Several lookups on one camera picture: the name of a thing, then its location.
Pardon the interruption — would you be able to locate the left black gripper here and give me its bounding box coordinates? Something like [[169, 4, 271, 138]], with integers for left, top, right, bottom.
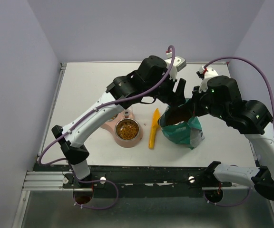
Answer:
[[143, 69, 186, 108]]

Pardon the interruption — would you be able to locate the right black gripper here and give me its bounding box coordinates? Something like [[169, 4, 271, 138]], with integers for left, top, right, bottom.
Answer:
[[186, 84, 229, 122]]

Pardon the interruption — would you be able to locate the green pet food bag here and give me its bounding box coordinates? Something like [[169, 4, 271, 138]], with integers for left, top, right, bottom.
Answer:
[[158, 98, 205, 149]]

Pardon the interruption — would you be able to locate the yellow plastic scoop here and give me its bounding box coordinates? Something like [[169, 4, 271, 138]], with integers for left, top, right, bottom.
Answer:
[[148, 108, 160, 150]]

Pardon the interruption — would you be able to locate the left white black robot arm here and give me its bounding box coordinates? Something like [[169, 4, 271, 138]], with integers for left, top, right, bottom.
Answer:
[[52, 56, 186, 188]]

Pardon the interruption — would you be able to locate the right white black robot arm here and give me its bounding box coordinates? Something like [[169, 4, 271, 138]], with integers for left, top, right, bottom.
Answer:
[[191, 76, 274, 201]]

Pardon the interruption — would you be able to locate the pink double pet feeder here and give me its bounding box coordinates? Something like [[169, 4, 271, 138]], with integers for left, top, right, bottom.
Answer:
[[101, 109, 143, 148]]

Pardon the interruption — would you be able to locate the clear water bottle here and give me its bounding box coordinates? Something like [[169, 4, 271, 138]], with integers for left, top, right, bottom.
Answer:
[[123, 106, 134, 119]]

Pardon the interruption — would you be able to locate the front steel bowl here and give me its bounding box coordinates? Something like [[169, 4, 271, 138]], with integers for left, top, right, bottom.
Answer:
[[115, 118, 140, 141]]

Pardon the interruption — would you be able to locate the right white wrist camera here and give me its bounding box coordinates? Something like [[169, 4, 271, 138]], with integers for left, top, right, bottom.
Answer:
[[196, 66, 219, 93]]

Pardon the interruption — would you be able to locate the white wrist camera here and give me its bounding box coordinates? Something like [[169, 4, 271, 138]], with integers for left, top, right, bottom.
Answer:
[[196, 66, 219, 93], [165, 52, 186, 82]]

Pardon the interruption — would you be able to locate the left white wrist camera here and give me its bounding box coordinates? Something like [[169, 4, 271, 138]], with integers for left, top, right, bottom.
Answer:
[[165, 52, 186, 82]]

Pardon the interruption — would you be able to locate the black mounting rail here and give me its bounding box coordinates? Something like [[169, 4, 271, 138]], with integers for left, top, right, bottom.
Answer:
[[33, 164, 244, 199]]

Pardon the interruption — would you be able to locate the aluminium frame extrusion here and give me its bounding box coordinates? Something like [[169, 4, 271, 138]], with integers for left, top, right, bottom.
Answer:
[[22, 171, 71, 191]]

